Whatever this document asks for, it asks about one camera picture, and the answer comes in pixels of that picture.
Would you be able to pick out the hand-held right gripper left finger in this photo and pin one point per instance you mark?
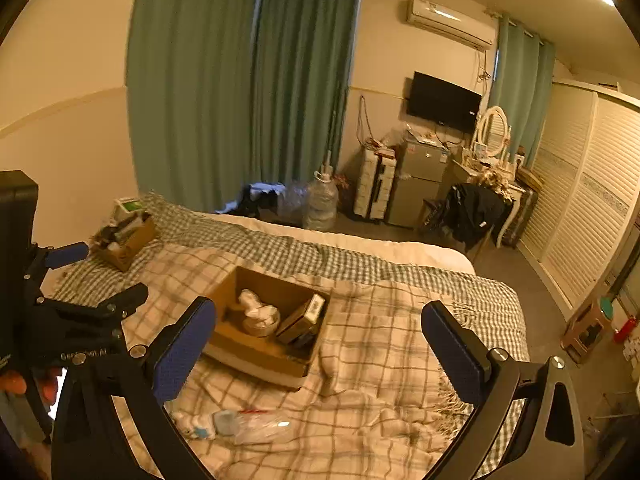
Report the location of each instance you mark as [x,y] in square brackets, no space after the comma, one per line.
[184,352]

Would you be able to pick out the grey small fridge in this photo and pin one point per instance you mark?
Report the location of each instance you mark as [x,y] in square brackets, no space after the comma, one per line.
[417,185]

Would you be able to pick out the white and blue sock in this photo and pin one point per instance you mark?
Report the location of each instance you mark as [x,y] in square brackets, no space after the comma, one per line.
[192,424]

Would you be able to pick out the large clear water jug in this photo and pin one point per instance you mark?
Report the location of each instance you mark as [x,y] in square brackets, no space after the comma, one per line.
[321,205]

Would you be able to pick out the wide green curtain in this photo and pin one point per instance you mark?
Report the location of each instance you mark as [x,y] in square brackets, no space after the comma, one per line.
[190,85]

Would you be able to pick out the white and green carton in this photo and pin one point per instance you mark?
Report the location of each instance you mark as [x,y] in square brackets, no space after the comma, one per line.
[127,207]

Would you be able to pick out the beige plaid blanket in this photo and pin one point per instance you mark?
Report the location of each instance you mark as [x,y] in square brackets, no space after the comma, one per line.
[370,360]

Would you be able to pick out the white suitcase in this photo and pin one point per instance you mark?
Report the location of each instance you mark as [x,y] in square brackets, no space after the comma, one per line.
[375,185]

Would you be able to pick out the dark clothes pile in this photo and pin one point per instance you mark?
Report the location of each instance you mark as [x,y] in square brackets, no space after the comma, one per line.
[255,200]

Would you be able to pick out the small cluttered cardboard box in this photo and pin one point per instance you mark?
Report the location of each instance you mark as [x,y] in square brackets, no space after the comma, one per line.
[125,247]

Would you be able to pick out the clear plastic bottles bag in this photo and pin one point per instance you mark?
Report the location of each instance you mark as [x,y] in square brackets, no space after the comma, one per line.
[292,202]

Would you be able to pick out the green round lid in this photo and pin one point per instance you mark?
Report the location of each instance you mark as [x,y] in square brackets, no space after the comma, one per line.
[606,307]

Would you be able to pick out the black jacket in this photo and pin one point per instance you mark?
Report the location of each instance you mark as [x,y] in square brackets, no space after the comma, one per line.
[472,215]

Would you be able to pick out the dark suitcase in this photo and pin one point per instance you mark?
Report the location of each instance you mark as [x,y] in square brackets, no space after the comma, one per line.
[522,217]

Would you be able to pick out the large open cardboard box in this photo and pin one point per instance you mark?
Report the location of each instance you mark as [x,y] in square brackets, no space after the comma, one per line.
[235,345]

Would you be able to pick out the small dark packet box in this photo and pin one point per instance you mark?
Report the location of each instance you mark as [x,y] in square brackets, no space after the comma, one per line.
[302,317]

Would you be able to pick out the white air conditioner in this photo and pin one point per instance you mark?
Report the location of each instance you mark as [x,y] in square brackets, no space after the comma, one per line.
[447,20]

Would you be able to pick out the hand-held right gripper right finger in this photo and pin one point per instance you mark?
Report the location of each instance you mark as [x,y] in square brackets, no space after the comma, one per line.
[452,350]

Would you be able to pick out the white oval mirror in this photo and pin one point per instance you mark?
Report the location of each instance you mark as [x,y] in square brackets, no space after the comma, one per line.
[492,130]

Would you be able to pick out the chair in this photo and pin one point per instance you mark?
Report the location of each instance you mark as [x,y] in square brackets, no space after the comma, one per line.
[430,215]

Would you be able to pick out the black wall television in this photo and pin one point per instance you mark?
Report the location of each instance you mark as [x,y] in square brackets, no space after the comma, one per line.
[442,102]

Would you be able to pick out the narrow green curtain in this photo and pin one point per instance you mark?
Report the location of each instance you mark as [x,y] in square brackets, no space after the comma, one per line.
[522,90]

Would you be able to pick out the person's left hand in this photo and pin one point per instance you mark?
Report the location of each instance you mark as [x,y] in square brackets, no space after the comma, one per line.
[12,385]

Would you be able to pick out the white louvred wardrobe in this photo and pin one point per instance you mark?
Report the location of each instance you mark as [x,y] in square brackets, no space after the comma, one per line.
[585,200]

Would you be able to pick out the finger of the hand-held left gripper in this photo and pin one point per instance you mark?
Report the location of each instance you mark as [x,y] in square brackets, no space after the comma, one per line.
[65,255]
[117,302]

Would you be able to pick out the wooden stool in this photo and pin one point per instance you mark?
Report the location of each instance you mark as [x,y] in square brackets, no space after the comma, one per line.
[585,332]

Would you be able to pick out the white dressing table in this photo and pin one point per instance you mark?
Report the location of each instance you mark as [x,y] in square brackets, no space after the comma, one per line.
[517,200]

